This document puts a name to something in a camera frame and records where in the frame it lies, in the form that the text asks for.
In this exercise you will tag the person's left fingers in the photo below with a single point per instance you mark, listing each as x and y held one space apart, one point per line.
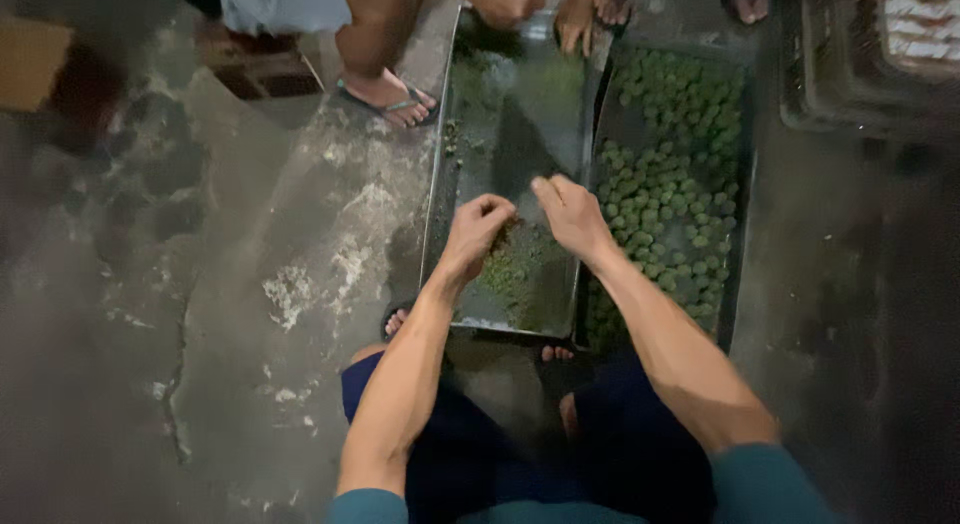
495 206

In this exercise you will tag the green dough pile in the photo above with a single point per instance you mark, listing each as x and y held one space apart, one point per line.
521 272

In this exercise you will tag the heap of green dough balls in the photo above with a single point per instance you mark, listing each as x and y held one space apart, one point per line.
667 201

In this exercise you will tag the brown brick block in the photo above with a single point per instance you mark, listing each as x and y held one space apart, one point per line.
259 70

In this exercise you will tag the person's left hand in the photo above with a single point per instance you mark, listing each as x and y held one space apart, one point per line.
469 242

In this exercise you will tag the teal flip-flop sandal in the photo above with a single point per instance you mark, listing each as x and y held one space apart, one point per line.
420 112

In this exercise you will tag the person's right foot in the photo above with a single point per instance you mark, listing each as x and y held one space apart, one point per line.
556 353

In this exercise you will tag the teal long-sleeve shirt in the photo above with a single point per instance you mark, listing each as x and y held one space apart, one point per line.
757 486

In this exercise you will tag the person's right hand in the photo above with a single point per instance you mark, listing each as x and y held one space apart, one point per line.
577 220

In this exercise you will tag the metal tray with green dough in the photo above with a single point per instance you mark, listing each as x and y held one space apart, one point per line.
517 133

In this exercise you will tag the metal tray with green balls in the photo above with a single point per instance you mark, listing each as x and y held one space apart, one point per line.
675 209

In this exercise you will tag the dark plastic crate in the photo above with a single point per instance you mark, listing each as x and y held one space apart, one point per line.
870 58

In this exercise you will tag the dark blue shorts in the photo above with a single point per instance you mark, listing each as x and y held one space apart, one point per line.
480 464

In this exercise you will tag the person's left foot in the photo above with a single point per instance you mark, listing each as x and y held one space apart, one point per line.
395 323

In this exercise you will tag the brown cardboard box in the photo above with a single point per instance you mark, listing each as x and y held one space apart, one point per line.
30 62

